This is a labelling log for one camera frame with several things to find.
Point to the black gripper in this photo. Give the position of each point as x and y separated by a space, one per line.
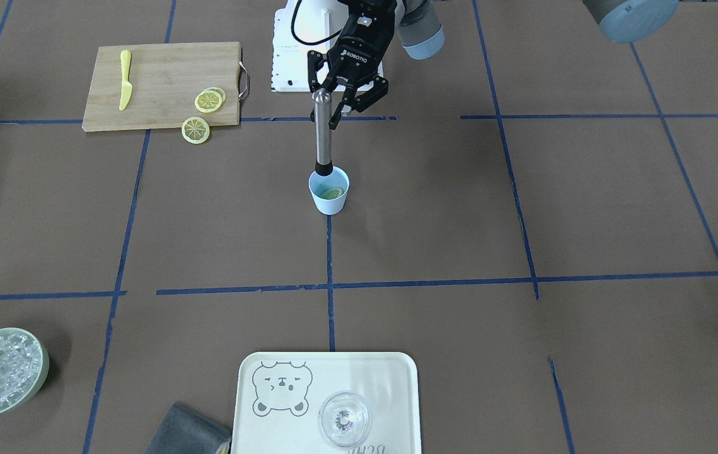
358 45

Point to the light blue cup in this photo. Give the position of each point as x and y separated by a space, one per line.
317 185

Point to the lemon slice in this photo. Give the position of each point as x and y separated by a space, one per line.
333 193
210 100

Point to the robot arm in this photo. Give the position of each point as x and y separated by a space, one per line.
421 34

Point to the lemon slice on board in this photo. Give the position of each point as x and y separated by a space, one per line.
210 100

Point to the lemon slice off board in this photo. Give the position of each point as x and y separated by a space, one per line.
195 130

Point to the wooden cutting board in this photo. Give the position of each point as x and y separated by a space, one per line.
166 78

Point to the yellow plastic knife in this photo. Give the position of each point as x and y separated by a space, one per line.
126 87

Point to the cream tray with bear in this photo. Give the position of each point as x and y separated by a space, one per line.
279 396

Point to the clear glass on tray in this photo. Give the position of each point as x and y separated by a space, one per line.
345 420

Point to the dark grey cloth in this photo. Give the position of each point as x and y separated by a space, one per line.
185 431

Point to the green bowl of ice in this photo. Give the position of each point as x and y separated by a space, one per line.
24 366

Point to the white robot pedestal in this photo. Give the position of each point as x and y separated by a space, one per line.
295 57

